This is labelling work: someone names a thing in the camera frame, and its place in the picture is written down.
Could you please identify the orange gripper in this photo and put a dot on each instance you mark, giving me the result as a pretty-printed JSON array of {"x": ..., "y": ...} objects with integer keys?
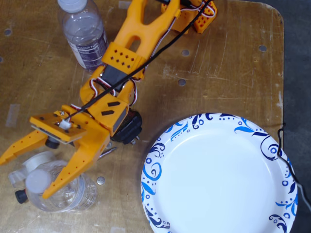
[{"x": 90, "y": 141}]

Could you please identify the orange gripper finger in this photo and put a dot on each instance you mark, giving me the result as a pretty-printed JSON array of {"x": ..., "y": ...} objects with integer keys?
[{"x": 22, "y": 148}]

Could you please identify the clear bottle without label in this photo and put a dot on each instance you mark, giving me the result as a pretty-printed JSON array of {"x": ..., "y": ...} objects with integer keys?
[{"x": 73, "y": 199}]

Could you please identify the clear bottle with purple label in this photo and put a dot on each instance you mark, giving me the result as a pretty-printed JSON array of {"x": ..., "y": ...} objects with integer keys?
[{"x": 82, "y": 31}]

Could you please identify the white paper plate blue pattern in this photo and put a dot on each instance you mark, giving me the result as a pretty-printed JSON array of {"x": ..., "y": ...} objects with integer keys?
[{"x": 206, "y": 182}]

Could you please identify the white tape roll clear dispenser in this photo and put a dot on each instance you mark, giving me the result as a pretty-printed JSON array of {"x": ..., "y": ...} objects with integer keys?
[{"x": 36, "y": 161}]

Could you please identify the red black screwdriver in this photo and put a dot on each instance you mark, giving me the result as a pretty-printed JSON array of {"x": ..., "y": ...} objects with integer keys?
[{"x": 21, "y": 196}]

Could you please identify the black power adapter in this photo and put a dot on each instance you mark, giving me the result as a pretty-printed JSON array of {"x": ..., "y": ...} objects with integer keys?
[{"x": 128, "y": 131}]

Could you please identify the clear tape strip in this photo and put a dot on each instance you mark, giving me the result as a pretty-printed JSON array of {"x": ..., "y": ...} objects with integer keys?
[{"x": 117, "y": 229}]

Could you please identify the wrist camera on orange mount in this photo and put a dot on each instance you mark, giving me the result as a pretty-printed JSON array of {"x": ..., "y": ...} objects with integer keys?
[{"x": 58, "y": 128}]

